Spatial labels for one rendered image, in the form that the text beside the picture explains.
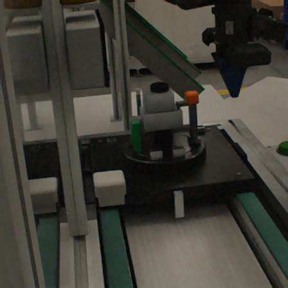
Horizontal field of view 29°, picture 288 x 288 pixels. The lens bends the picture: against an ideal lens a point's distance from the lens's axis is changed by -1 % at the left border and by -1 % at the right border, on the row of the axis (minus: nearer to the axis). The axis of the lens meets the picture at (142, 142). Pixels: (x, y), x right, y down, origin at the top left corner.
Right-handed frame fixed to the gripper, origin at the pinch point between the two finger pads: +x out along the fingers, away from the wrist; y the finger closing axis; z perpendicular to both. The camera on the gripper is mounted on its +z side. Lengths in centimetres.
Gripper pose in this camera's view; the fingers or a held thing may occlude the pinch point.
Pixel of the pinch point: (234, 76)
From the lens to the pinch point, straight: 92.7
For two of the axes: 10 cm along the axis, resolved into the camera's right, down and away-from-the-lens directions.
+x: 0.7, 9.3, 3.7
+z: 9.9, -1.1, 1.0
